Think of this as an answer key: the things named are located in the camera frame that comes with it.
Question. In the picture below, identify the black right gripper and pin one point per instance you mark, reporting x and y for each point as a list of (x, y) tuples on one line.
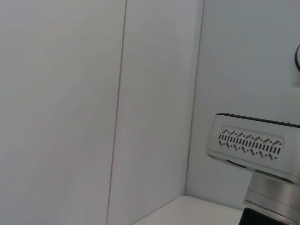
[(269, 220)]

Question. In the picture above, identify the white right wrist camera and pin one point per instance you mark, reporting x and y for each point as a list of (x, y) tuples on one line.
[(248, 131)]

